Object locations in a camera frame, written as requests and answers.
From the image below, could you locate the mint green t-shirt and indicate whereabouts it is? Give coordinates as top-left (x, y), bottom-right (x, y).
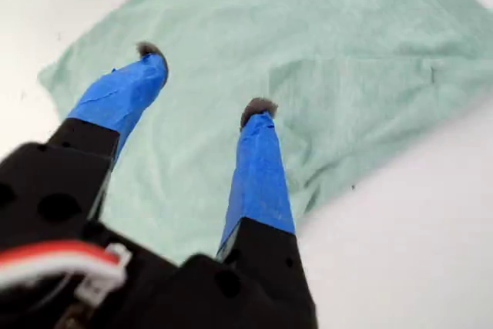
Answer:
top-left (37, 0), bottom-right (493, 264)

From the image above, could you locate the arm red white wire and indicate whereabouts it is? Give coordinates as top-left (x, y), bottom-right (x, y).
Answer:
top-left (0, 239), bottom-right (130, 303)

